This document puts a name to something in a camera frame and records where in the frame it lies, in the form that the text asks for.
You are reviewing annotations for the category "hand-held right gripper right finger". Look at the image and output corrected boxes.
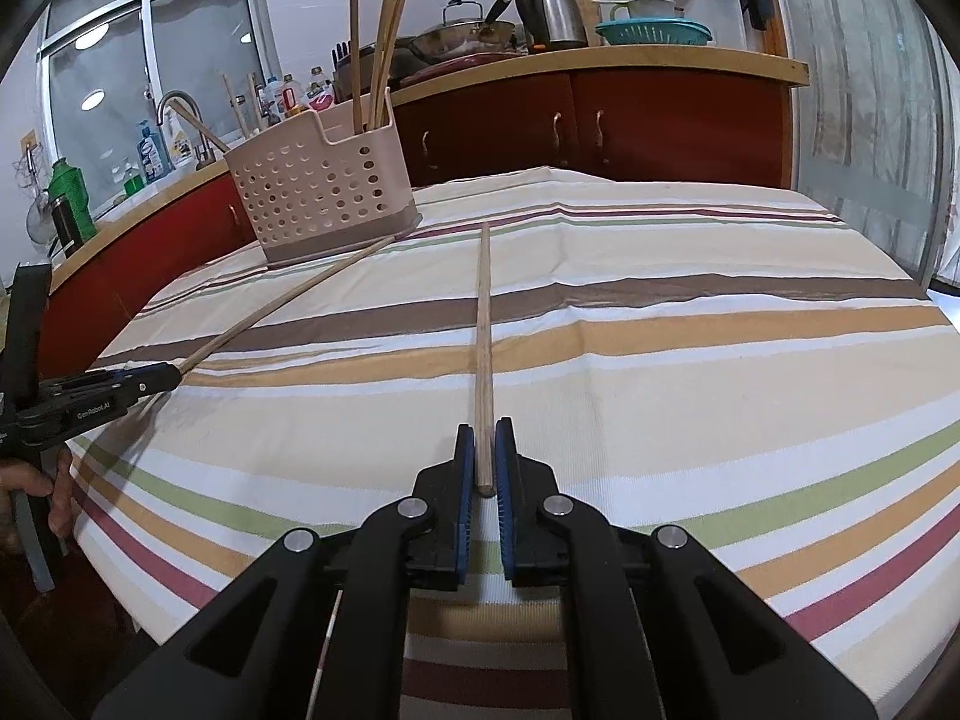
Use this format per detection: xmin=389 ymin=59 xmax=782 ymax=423
xmin=493 ymin=416 xmax=878 ymax=720

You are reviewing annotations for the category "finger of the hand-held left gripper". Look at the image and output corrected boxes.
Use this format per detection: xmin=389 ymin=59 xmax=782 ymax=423
xmin=41 ymin=362 xmax=181 ymax=401
xmin=28 ymin=381 xmax=182 ymax=441

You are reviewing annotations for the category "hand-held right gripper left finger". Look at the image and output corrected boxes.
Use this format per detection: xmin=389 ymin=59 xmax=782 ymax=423
xmin=90 ymin=424 xmax=477 ymax=720

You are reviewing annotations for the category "pink perforated utensil holder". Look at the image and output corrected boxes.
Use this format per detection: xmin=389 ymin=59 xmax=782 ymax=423
xmin=223 ymin=86 xmax=422 ymax=269

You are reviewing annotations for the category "person's left hand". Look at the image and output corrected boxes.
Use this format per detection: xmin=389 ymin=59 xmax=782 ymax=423
xmin=0 ymin=448 xmax=76 ymax=541

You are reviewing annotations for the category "hanging metal strainer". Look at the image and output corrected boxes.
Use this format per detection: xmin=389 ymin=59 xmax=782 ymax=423
xmin=15 ymin=139 xmax=61 ymax=248

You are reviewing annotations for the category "green thermos jug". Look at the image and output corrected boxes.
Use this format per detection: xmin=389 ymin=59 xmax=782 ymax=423
xmin=46 ymin=157 xmax=97 ymax=248

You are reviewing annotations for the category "blue dish soap bottle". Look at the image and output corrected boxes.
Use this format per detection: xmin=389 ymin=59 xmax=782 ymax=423
xmin=136 ymin=120 xmax=170 ymax=182

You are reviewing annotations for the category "striped tablecloth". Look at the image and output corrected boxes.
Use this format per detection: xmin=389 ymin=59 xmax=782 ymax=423
xmin=64 ymin=165 xmax=960 ymax=720

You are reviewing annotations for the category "white spray bottle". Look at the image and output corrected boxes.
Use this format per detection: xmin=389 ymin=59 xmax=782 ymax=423
xmin=163 ymin=106 xmax=197 ymax=170

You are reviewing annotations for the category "chrome kitchen faucet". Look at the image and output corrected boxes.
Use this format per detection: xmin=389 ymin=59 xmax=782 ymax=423
xmin=156 ymin=90 xmax=215 ymax=170

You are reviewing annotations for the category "kitchen window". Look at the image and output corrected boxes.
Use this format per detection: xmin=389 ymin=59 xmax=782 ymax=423
xmin=37 ymin=0 xmax=267 ymax=188

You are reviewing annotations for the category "knife block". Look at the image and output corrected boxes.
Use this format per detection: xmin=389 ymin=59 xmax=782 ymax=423
xmin=330 ymin=41 xmax=357 ymax=102

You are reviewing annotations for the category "red induction cooktop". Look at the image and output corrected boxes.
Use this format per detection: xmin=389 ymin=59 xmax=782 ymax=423
xmin=397 ymin=52 xmax=526 ymax=87

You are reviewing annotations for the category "steel wok with lid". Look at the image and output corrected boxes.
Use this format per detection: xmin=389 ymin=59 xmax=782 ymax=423
xmin=409 ymin=0 xmax=526 ymax=65

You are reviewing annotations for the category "wooden countertop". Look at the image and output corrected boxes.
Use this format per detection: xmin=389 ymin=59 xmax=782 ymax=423
xmin=45 ymin=45 xmax=811 ymax=286

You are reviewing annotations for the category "steel electric kettle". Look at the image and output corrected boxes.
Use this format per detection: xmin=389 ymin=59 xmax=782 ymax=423
xmin=514 ymin=0 xmax=590 ymax=53

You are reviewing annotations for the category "teal plastic colander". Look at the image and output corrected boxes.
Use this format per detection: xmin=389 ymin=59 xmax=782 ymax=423
xmin=595 ymin=17 xmax=713 ymax=47

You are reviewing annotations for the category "white green-rimmed bowl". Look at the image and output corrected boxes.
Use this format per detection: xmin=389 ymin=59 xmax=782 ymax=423
xmin=592 ymin=0 xmax=687 ymax=23

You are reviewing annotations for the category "white plastic jug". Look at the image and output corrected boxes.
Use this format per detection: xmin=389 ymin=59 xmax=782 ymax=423
xmin=709 ymin=0 xmax=751 ymax=47

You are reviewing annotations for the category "sheer patterned curtain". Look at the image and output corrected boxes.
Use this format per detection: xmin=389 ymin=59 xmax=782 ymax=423
xmin=765 ymin=0 xmax=960 ymax=293

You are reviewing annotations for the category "grey rubber strap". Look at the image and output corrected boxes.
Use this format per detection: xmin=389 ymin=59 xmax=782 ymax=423
xmin=11 ymin=491 xmax=57 ymax=595

